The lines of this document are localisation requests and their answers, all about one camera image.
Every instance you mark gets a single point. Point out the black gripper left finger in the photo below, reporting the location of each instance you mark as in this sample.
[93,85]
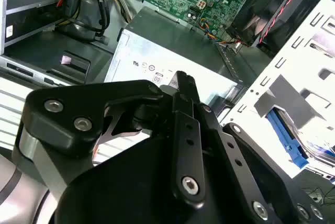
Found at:
[65,109]

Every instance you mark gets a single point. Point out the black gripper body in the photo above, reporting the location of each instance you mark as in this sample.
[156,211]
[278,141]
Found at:
[131,182]

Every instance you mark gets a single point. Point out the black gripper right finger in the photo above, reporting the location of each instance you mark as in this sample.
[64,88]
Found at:
[225,137]

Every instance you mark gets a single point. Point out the hard disk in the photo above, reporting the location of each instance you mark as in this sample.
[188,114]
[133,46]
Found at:
[282,135]

